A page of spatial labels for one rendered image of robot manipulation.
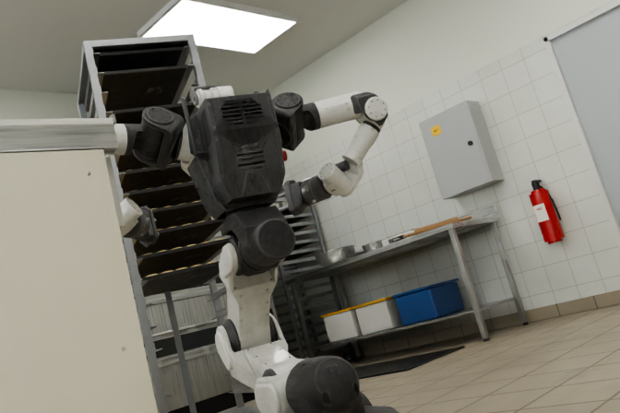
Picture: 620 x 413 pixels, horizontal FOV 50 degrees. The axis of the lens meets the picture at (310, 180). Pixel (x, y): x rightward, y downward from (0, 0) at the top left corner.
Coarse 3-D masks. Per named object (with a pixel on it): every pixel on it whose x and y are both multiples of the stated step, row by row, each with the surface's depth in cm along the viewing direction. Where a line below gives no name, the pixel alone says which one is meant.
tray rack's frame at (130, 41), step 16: (96, 48) 282; (112, 48) 286; (128, 48) 296; (144, 48) 300; (80, 80) 308; (80, 96) 325; (80, 112) 332; (176, 320) 321; (224, 320) 328; (176, 336) 319; (192, 400) 313; (240, 400) 319
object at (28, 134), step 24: (0, 120) 111; (24, 120) 114; (48, 120) 116; (72, 120) 119; (96, 120) 122; (0, 144) 110; (24, 144) 112; (48, 144) 115; (72, 144) 118; (96, 144) 120
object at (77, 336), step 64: (0, 192) 106; (64, 192) 113; (0, 256) 103; (64, 256) 109; (0, 320) 100; (64, 320) 106; (128, 320) 112; (0, 384) 98; (64, 384) 103; (128, 384) 109
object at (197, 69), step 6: (192, 36) 299; (192, 42) 298; (192, 48) 297; (192, 54) 296; (198, 60) 296; (198, 66) 295; (198, 72) 294; (198, 78) 294; (198, 84) 293; (204, 84) 294
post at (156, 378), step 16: (96, 80) 276; (96, 96) 274; (112, 160) 269; (128, 240) 262; (128, 256) 260; (144, 304) 257; (144, 320) 255; (144, 336) 254; (160, 384) 250; (160, 400) 249
